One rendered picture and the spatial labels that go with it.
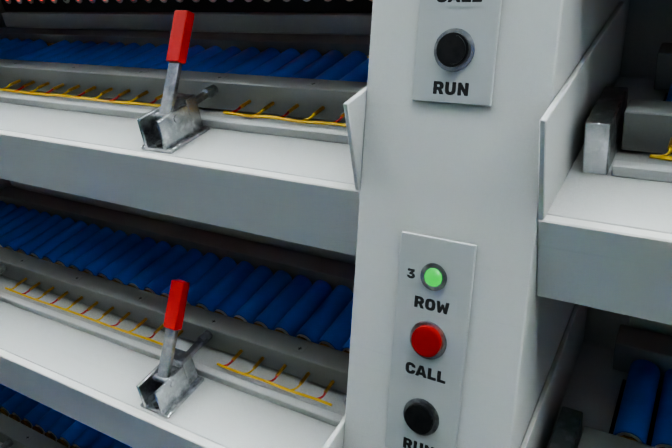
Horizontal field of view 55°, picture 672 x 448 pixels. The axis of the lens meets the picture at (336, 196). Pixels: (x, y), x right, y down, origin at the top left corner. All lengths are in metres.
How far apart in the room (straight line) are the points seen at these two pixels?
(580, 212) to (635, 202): 0.03
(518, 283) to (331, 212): 0.11
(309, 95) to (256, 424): 0.23
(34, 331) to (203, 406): 0.20
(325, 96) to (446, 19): 0.13
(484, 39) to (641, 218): 0.11
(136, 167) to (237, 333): 0.15
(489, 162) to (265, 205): 0.14
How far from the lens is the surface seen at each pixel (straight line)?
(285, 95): 0.45
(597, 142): 0.34
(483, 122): 0.32
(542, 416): 0.41
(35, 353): 0.61
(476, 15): 0.32
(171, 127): 0.44
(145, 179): 0.46
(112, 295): 0.60
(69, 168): 0.52
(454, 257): 0.33
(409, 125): 0.33
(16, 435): 0.79
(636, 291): 0.32
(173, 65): 0.45
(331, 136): 0.40
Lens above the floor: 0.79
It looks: 11 degrees down
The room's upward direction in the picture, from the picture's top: 3 degrees clockwise
